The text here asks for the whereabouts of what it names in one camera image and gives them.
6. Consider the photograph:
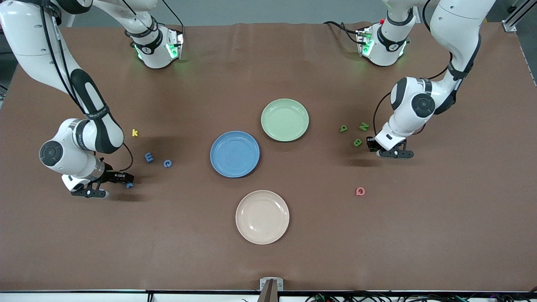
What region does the brown table mat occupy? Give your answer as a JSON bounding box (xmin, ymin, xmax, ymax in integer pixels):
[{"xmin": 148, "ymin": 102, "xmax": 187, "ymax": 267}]
[{"xmin": 0, "ymin": 22, "xmax": 537, "ymax": 292}]

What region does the green plate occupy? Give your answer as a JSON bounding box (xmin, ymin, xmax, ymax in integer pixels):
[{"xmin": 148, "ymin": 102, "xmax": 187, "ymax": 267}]
[{"xmin": 261, "ymin": 99, "xmax": 310, "ymax": 142}]

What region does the blue plate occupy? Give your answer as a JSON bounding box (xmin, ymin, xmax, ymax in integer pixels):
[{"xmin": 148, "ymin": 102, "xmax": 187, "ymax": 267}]
[{"xmin": 210, "ymin": 131, "xmax": 261, "ymax": 178}]

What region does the beige plate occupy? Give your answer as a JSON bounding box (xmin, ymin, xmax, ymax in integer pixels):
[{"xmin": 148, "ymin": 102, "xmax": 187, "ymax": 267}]
[{"xmin": 235, "ymin": 190, "xmax": 290, "ymax": 245}]

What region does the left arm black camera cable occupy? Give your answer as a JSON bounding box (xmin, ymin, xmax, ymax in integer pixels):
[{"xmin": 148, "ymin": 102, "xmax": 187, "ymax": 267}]
[{"xmin": 373, "ymin": 0, "xmax": 462, "ymax": 137}]

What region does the white table frame edge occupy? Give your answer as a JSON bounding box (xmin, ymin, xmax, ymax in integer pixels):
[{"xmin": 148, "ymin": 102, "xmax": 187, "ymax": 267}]
[{"xmin": 0, "ymin": 291, "xmax": 537, "ymax": 302}]

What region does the black base cable thick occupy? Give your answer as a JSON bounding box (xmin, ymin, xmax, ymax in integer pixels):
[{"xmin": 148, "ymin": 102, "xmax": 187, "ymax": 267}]
[{"xmin": 323, "ymin": 20, "xmax": 362, "ymax": 44}]

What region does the black base cable thin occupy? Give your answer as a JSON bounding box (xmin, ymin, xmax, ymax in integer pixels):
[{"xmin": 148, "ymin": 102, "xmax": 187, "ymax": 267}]
[{"xmin": 161, "ymin": 0, "xmax": 185, "ymax": 29}]

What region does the aluminium frame profile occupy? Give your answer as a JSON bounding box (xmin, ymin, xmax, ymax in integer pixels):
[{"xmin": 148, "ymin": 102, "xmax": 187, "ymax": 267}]
[{"xmin": 502, "ymin": 0, "xmax": 537, "ymax": 32}]

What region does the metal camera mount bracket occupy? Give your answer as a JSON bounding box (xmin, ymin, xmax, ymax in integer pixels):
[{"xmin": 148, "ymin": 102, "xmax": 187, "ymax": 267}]
[{"xmin": 257, "ymin": 278, "xmax": 284, "ymax": 302}]

